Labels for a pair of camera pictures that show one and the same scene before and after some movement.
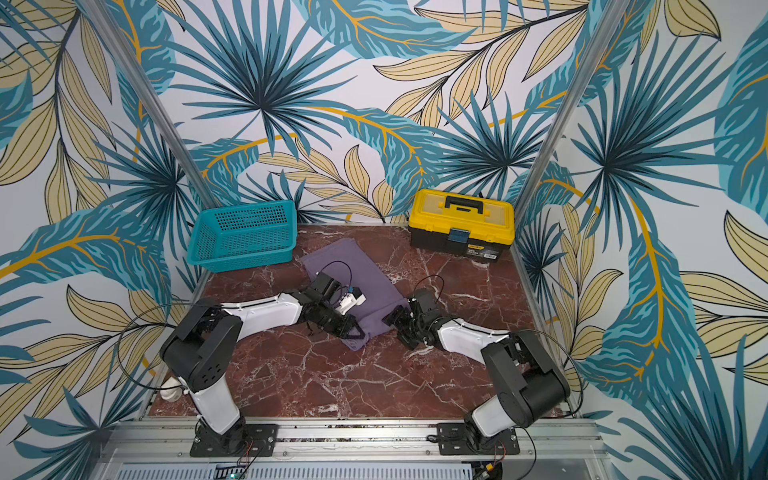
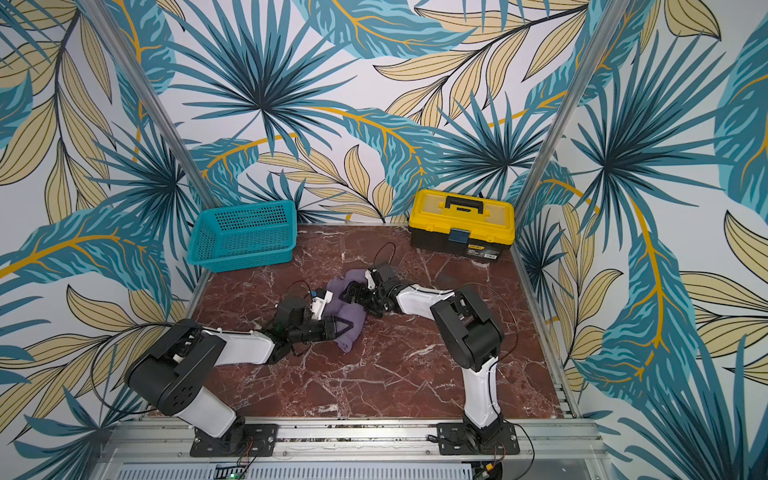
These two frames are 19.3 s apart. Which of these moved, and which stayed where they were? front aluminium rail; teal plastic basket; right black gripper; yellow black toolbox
Moved: right black gripper
Stayed: front aluminium rail; teal plastic basket; yellow black toolbox
